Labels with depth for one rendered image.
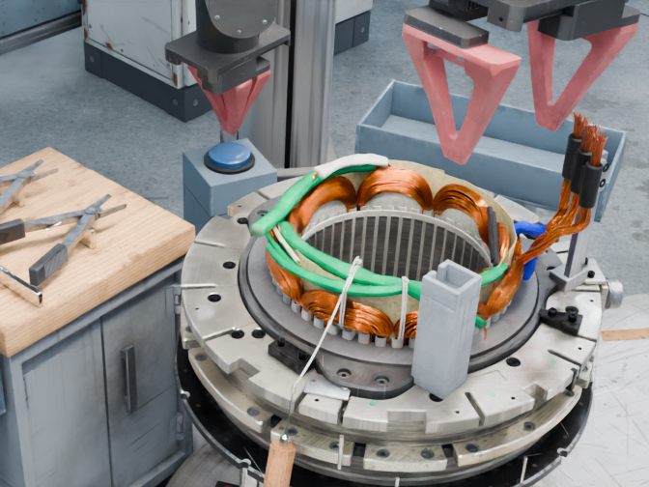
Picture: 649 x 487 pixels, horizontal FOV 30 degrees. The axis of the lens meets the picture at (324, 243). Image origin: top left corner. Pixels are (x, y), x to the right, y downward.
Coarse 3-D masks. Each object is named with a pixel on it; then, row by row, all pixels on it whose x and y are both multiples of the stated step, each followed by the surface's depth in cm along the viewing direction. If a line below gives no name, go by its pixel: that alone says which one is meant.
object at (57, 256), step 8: (56, 248) 93; (64, 248) 94; (48, 256) 93; (56, 256) 93; (64, 256) 94; (40, 264) 92; (48, 264) 92; (56, 264) 93; (32, 272) 91; (40, 272) 92; (48, 272) 93; (32, 280) 92; (40, 280) 92
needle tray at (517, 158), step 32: (384, 96) 124; (416, 96) 126; (384, 128) 126; (416, 128) 127; (512, 128) 124; (544, 128) 123; (608, 128) 120; (416, 160) 118; (448, 160) 117; (480, 160) 115; (512, 160) 114; (544, 160) 122; (608, 160) 122; (512, 192) 116; (544, 192) 115; (608, 192) 115
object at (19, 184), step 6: (18, 180) 102; (24, 180) 102; (12, 186) 101; (18, 186) 101; (24, 186) 102; (6, 192) 101; (12, 192) 101; (18, 192) 102; (0, 198) 100; (6, 198) 100; (12, 198) 100; (0, 204) 99; (6, 204) 100; (0, 210) 99
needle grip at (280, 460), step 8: (272, 448) 82; (280, 448) 81; (288, 448) 82; (272, 456) 82; (280, 456) 81; (288, 456) 81; (272, 464) 82; (280, 464) 82; (288, 464) 82; (272, 472) 82; (280, 472) 82; (288, 472) 82; (264, 480) 83; (272, 480) 82; (280, 480) 82; (288, 480) 82
